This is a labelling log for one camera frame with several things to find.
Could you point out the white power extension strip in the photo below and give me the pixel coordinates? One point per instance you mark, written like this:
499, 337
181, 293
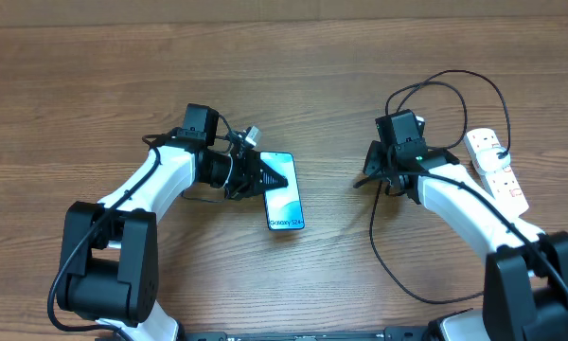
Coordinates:
502, 185

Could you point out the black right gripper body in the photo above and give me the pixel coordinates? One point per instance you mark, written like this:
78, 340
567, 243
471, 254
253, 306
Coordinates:
376, 170

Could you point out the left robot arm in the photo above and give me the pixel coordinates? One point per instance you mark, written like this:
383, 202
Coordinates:
108, 276

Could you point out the white charger plug adapter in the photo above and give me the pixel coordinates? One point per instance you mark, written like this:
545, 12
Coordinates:
491, 160

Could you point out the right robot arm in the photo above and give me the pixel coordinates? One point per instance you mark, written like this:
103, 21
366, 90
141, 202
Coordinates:
525, 294

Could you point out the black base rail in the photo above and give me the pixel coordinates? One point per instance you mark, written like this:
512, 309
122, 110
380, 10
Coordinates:
406, 333

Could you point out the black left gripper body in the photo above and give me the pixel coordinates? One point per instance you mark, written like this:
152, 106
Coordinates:
242, 172

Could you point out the blue screen Galaxy smartphone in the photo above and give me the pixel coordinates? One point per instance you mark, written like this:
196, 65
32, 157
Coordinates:
283, 205

